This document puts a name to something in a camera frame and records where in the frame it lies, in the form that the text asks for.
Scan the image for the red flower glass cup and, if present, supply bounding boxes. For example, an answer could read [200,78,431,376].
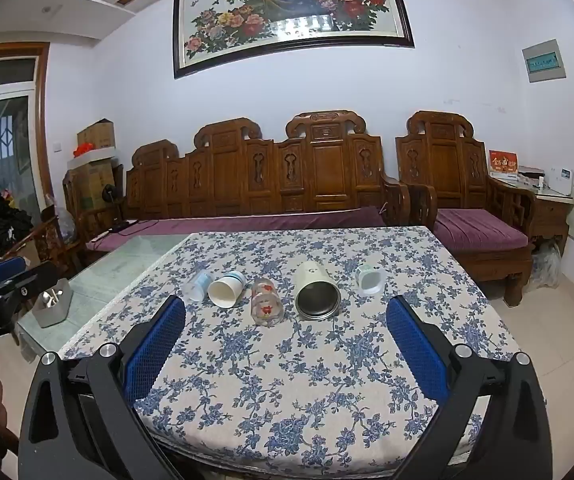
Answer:
[250,278,284,327]

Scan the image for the long purple sofa cushion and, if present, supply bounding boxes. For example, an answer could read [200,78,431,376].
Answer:
[86,206,388,254]

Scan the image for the wooden framed glass door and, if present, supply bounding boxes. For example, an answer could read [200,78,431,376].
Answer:
[0,42,54,263]

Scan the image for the large brown cardboard box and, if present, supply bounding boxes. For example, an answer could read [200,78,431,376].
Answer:
[67,160,118,212]

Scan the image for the white paper cup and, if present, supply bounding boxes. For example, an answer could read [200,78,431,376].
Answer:
[207,270,247,309]

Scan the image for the blue floral tablecloth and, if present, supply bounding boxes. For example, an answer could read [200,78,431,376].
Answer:
[60,226,520,464]

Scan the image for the clear plastic cup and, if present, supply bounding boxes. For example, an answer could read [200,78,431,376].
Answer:
[183,270,214,302]

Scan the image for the clear plastic bag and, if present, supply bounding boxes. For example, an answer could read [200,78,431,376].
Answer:
[524,242,563,292]

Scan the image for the white foam box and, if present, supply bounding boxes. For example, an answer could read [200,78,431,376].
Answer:
[66,147,119,172]

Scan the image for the wooden side table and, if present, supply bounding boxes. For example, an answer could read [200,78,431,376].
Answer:
[487,175,574,267]

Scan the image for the purple armchair seat cushion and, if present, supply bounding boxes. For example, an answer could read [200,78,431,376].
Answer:
[433,208,530,254]

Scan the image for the carved wooden sofa bench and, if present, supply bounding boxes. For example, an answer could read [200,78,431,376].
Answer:
[84,109,411,266]

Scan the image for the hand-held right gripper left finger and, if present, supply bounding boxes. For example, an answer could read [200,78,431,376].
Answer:
[18,295,188,480]

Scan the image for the grey electrical panel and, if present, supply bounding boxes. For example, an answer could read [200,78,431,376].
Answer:
[521,38,567,83]

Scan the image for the cream metal mug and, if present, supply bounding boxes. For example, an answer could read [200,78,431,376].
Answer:
[295,260,342,321]

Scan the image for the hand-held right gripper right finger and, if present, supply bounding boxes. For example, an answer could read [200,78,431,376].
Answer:
[386,294,554,480]

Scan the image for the small brown cardboard box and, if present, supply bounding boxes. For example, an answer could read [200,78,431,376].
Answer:
[76,118,116,150]

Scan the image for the grey metal box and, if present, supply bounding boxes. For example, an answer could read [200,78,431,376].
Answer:
[32,278,74,329]

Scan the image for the small white green cup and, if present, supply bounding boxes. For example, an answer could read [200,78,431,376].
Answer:
[355,263,387,296]

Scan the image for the framed peacock flower painting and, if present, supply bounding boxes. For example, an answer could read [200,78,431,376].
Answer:
[172,0,416,80]

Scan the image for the white blue appliance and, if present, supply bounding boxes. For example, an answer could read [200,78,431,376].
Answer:
[542,168,574,196]

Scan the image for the glass top table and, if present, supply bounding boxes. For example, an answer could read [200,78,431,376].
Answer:
[17,232,193,361]

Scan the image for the red gift box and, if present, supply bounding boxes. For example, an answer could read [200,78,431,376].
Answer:
[488,149,520,177]

